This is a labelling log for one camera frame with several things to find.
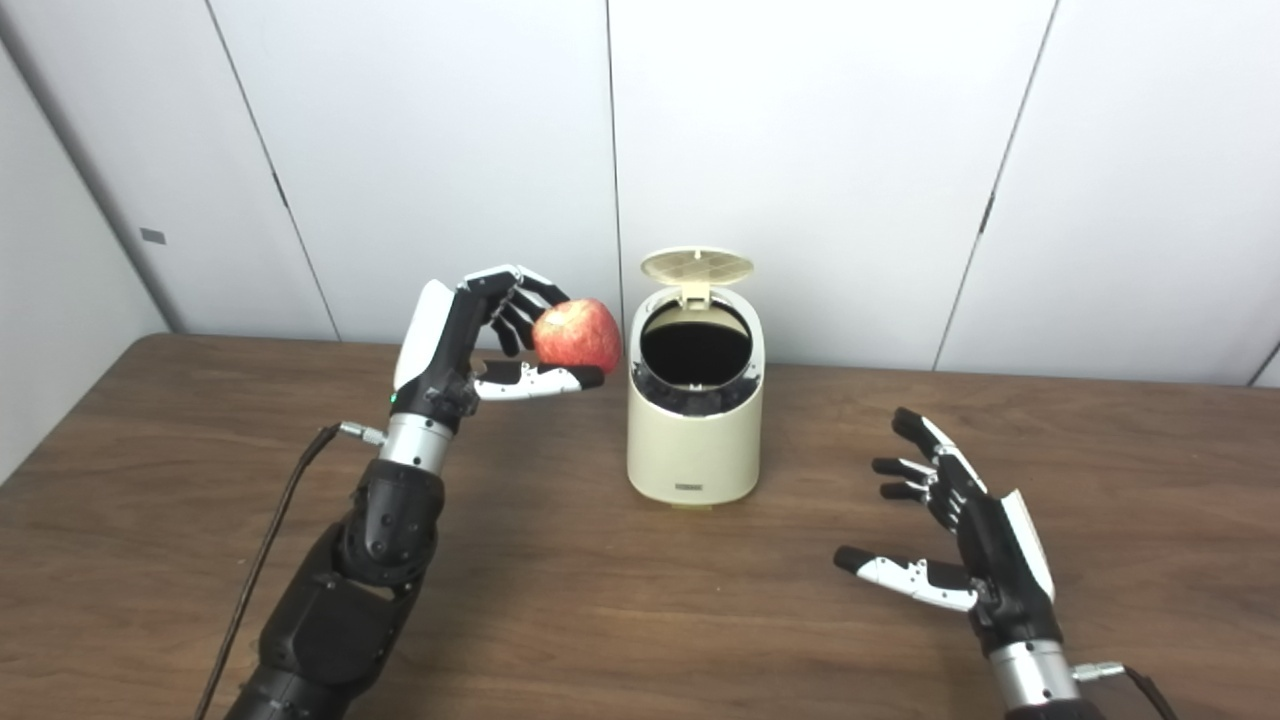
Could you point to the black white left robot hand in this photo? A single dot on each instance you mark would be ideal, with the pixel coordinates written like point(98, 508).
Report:
point(445, 350)

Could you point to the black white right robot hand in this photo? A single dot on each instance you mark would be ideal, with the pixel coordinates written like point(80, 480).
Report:
point(1005, 570)

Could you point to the red apple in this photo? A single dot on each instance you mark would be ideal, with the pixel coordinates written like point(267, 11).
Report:
point(580, 335)

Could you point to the cream round bin lid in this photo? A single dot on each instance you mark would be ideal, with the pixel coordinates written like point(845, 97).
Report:
point(697, 265)

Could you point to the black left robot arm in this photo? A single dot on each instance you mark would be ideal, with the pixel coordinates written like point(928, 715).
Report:
point(350, 600)

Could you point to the cream-colored bin body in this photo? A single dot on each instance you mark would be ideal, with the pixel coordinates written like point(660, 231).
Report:
point(695, 450)

